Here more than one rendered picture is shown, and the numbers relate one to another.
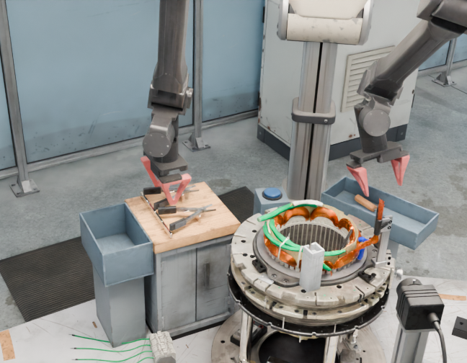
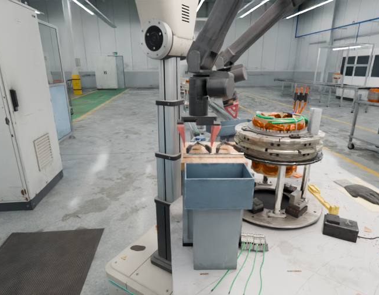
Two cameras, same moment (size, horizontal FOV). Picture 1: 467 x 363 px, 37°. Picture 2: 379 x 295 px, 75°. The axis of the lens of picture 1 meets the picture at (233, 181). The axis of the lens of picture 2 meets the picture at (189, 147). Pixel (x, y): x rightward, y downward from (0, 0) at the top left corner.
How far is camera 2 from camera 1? 1.45 m
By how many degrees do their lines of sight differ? 58
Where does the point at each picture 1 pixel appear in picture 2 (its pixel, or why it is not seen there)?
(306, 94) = (174, 89)
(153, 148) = (229, 91)
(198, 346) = (247, 229)
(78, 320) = (194, 283)
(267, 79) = not seen: outside the picture
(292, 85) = (8, 167)
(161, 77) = (220, 36)
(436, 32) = (288, 7)
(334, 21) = (187, 40)
